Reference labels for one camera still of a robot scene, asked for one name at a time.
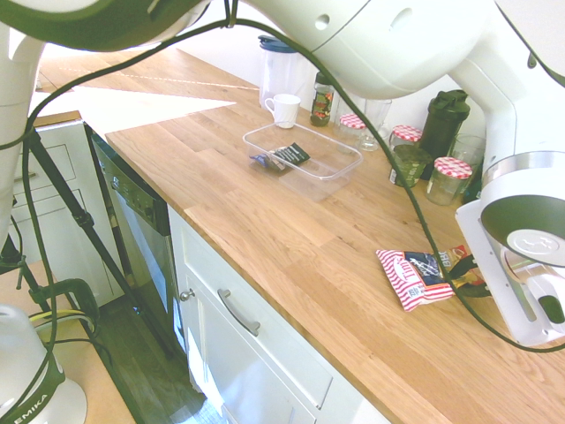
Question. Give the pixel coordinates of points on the white side cabinet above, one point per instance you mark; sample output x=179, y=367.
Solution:
x=66, y=176

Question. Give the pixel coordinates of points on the spice jar dark lid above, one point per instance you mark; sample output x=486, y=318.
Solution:
x=322, y=103

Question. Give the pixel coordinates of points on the clear glass tumbler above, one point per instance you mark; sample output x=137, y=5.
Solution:
x=470, y=148

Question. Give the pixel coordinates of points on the black stainless dishwasher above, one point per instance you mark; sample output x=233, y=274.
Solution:
x=141, y=229

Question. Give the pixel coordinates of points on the clear pitcher dark blue lid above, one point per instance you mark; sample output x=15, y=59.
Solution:
x=278, y=70

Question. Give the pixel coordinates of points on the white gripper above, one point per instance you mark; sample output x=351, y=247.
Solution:
x=490, y=274

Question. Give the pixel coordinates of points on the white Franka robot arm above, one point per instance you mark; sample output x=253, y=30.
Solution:
x=397, y=44

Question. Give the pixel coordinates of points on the glass jar red checkered lid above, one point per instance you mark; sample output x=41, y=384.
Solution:
x=448, y=181
x=352, y=132
x=405, y=134

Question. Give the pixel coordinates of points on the black camera tripod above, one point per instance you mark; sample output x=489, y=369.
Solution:
x=84, y=221

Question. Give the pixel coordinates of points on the clear plastic rectangular container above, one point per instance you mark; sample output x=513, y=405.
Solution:
x=318, y=176

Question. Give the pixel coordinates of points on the black clamp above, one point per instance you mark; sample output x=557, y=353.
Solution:
x=81, y=291

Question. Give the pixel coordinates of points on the tall clear drinking glass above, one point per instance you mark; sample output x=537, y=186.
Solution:
x=378, y=117

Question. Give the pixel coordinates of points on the silver cabinet knob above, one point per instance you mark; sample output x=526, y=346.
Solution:
x=187, y=294

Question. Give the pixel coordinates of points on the wooden robot mounting board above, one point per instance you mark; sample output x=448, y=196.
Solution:
x=101, y=388

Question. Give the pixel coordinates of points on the glass jar green lid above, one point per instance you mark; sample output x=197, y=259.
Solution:
x=410, y=165

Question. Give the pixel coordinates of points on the white ceramic mug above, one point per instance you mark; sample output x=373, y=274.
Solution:
x=287, y=110

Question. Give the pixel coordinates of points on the black snack packet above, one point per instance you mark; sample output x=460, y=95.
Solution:
x=291, y=154

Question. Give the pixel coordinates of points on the small clear glass jar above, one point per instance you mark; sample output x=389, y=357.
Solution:
x=369, y=143

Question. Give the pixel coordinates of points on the red white striped chip bag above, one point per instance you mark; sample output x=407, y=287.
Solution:
x=415, y=276

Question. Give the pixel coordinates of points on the dark green shaker bottle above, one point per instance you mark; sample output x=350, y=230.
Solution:
x=443, y=128

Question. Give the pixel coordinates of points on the white kitchen cabinet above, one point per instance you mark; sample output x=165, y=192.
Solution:
x=265, y=353

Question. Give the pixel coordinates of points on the blue snack packet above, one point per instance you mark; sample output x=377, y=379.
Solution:
x=261, y=160

